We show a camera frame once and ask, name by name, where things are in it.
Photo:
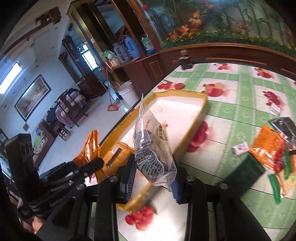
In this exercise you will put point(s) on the orange sachet snack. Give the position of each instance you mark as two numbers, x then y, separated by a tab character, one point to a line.
268	148

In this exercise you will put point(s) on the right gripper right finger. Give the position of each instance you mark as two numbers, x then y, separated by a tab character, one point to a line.
179	187

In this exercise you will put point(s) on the wooden chair with cloth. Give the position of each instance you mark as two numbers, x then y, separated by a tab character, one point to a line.
71	108

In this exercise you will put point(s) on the dark green packet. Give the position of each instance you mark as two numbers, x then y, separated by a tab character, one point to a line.
245	175

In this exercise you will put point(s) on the white plastic bucket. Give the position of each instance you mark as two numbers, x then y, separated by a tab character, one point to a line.
128	93

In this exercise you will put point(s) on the dark ink bottle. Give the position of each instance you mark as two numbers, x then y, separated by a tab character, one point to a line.
185	60

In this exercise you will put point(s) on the grey water jug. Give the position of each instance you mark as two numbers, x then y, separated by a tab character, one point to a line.
121	52

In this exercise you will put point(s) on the blue green detergent bag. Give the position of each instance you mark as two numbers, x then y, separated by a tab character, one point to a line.
147	44

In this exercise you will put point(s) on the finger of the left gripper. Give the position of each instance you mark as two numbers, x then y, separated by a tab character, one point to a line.
58	172
86	170

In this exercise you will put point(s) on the blue thermos jug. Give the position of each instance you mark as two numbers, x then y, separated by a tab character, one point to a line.
132	47

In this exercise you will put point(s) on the framed wall painting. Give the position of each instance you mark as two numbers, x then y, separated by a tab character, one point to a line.
32	97

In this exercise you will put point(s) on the small orange cracker box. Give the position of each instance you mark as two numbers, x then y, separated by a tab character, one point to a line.
115	157

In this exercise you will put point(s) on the clear bag dark snacks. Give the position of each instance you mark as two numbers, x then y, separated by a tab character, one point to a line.
153	155

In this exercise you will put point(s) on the green white bag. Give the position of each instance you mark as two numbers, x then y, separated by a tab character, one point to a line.
112	60

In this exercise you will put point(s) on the person's left hand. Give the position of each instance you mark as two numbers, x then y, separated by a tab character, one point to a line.
33	224

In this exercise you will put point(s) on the silver foil bag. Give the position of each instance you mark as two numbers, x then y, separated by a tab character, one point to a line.
285	128

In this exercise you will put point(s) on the green cracker pack weidan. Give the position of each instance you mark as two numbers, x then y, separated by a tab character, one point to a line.
283	182

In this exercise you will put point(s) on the small white candy pack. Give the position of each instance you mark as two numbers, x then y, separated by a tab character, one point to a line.
240	149

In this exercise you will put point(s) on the flower glass display panel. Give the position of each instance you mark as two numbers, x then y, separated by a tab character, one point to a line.
178	23

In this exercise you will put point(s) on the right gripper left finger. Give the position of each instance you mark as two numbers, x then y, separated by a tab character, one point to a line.
126	180

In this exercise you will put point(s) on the orange crinkled snack bag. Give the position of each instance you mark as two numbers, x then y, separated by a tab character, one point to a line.
90	150

